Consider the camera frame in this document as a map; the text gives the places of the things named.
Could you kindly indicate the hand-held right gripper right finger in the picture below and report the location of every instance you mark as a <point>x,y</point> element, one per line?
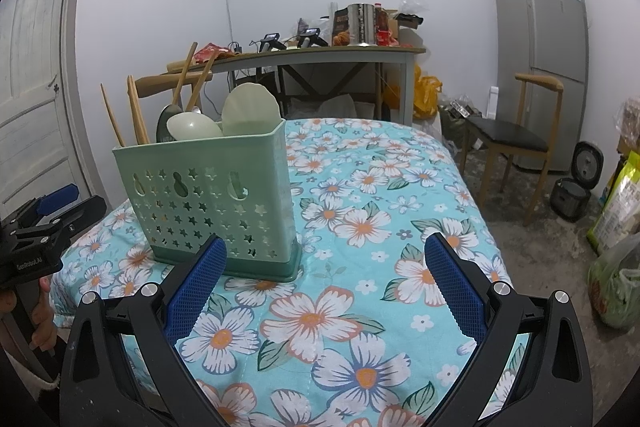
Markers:
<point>452,287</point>

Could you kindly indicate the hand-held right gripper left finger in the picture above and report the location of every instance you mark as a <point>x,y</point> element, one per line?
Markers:
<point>197,287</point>

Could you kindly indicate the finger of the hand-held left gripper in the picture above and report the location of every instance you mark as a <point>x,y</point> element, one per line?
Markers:
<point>57,198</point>
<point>70,222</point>

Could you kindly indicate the wooden chopstick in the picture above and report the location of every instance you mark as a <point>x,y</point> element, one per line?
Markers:
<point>112,114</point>
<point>142,122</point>
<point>186,67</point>
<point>133,112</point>
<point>202,79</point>

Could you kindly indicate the green perforated utensil holder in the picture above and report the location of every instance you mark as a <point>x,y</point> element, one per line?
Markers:
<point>210,187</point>

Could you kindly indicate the metal spoon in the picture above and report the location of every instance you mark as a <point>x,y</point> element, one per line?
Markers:
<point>195,110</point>
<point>165,124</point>

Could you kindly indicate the cream plastic spoon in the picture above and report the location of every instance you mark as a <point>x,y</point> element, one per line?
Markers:
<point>192,127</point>
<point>250,112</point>

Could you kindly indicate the person's left hand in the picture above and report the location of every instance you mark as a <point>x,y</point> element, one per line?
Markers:
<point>45,332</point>

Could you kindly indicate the white panelled door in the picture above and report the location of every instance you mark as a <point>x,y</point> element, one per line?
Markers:
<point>35,72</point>

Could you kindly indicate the blue floral cloth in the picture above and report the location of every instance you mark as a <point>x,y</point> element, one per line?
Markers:
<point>360,187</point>

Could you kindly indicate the green plastic bag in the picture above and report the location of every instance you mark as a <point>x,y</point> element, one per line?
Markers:
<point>617,287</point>

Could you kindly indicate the yellow green sack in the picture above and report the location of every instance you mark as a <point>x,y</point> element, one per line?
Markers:
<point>617,207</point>

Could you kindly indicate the yellow plastic bag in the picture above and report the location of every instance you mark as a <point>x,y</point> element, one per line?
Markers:
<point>427,97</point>

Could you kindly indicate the red bag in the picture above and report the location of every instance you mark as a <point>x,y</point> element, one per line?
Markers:
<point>210,53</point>

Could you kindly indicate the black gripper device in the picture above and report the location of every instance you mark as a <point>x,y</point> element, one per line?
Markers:
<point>270,42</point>
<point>310,37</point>

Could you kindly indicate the grey table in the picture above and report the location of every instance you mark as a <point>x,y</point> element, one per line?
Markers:
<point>350,52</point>

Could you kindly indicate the silver refrigerator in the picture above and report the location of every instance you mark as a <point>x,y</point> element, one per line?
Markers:
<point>545,32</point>

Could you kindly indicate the red bottle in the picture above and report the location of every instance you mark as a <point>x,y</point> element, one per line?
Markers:
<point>382,24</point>

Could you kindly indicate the metal pot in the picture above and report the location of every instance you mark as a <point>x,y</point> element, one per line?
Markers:
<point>361,24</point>

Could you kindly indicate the dark bread box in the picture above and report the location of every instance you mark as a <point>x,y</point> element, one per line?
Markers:
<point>341,27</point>

